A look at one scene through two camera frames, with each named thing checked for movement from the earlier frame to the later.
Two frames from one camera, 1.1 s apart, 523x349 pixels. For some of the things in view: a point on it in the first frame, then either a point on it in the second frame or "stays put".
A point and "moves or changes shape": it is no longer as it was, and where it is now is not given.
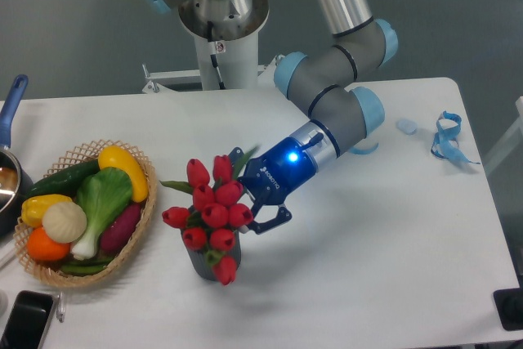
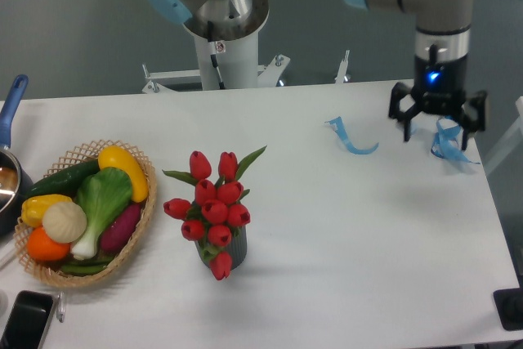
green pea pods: (86, 266) stays put
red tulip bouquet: (210, 225) moves or changes shape
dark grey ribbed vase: (198, 258) to (237, 247)
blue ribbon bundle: (448, 127) stays put
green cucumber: (64, 182) stays put
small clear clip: (60, 309) stays put
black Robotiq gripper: (277, 174) to (440, 86)
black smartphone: (28, 319) stays put
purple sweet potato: (119, 231) stays put
